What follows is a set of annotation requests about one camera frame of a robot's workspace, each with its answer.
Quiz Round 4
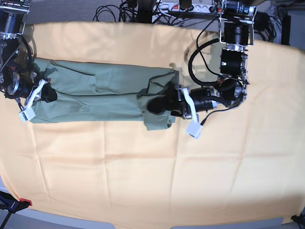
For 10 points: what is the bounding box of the black clamp right corner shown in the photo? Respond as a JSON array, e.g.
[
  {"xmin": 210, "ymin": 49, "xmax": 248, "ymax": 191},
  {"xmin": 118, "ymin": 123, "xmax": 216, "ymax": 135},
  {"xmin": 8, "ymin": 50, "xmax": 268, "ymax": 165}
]
[{"xmin": 291, "ymin": 209, "xmax": 305, "ymax": 229}]

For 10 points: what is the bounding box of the white power strip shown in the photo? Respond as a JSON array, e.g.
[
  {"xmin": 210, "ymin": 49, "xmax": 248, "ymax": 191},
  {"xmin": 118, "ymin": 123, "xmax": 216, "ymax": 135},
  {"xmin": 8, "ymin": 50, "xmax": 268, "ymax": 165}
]
[{"xmin": 158, "ymin": 2, "xmax": 216, "ymax": 15}]

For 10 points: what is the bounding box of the blue clamp with red tip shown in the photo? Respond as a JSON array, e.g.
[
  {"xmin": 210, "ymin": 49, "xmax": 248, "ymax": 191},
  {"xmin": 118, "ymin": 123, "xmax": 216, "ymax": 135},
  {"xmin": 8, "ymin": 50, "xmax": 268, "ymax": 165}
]
[{"xmin": 0, "ymin": 191, "xmax": 32, "ymax": 229}]

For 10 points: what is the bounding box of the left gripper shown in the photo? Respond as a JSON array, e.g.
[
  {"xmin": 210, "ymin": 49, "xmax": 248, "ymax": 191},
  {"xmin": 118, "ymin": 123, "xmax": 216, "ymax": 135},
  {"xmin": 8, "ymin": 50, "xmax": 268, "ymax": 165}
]
[{"xmin": 147, "ymin": 82, "xmax": 217, "ymax": 119}]

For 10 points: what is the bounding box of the yellow tablecloth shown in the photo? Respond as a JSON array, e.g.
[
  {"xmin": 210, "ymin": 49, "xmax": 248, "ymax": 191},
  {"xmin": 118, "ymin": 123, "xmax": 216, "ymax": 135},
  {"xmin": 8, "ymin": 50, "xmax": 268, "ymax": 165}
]
[{"xmin": 0, "ymin": 20, "xmax": 305, "ymax": 229}]

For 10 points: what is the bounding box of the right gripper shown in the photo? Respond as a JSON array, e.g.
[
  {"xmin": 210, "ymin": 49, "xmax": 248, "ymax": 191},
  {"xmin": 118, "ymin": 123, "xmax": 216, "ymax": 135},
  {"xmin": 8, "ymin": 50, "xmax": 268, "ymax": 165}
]
[{"xmin": 4, "ymin": 71, "xmax": 58, "ymax": 103}]

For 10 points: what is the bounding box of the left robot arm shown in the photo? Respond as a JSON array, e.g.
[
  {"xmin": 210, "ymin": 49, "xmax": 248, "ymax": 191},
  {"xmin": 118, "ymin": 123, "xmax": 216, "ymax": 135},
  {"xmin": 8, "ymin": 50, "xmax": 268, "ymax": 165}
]
[{"xmin": 147, "ymin": 0, "xmax": 256, "ymax": 119}]

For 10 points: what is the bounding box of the black table leg post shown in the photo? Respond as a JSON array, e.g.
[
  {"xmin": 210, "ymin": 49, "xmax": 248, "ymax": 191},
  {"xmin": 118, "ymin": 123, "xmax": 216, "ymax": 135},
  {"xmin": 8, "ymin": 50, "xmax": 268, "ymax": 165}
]
[{"xmin": 281, "ymin": 14, "xmax": 291, "ymax": 46}]

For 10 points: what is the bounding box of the black column base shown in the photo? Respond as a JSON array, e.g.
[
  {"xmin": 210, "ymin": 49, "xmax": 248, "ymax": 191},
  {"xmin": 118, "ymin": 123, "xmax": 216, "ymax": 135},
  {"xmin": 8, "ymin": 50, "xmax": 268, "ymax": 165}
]
[{"xmin": 136, "ymin": 0, "xmax": 155, "ymax": 23}]

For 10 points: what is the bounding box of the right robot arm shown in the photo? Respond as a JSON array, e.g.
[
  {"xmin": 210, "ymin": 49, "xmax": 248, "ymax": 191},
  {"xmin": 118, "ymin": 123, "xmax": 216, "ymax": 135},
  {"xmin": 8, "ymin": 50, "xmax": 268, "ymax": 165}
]
[{"xmin": 0, "ymin": 0, "xmax": 57, "ymax": 103}]

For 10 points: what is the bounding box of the green T-shirt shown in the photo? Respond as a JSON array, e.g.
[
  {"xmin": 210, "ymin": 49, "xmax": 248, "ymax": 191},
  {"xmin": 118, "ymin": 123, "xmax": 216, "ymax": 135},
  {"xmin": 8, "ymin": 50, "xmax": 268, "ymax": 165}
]
[{"xmin": 32, "ymin": 58, "xmax": 179, "ymax": 130}]

